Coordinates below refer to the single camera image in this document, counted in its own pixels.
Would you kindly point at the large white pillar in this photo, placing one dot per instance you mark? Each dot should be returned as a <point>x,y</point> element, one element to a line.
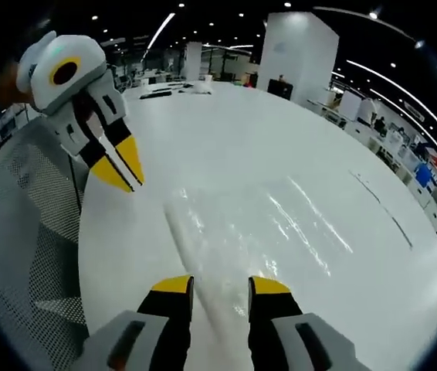
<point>299,54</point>

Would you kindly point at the grey mesh chair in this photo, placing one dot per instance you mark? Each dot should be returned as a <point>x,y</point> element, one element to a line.
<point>21,216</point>

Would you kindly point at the slim white pillar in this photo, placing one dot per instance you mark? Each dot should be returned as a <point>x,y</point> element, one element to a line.
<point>193,62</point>

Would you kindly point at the row of white desks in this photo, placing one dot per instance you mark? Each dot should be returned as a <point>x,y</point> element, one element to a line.
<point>404,154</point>

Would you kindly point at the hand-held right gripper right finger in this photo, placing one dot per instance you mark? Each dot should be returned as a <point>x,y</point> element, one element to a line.
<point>276,309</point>

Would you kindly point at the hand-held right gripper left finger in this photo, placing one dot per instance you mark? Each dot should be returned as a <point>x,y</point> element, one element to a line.
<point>164,320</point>

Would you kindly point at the clear plastic resealable bag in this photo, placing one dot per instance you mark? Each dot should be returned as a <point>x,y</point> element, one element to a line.
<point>249,232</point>

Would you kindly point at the blue box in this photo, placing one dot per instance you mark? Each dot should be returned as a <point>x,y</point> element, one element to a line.
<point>425,175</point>

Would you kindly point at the white crumpled object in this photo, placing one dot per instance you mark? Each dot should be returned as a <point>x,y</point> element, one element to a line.
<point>203,87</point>

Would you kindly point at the clear plastic strip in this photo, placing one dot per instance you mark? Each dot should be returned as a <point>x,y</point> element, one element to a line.
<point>380,205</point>

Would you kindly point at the flat black object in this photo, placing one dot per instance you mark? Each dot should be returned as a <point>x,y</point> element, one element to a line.
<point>156,92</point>

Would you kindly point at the black cabinet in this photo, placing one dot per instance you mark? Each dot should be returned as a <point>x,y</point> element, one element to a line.
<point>280,90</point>

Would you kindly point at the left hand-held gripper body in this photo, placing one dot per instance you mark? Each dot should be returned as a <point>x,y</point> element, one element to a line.
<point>83,54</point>

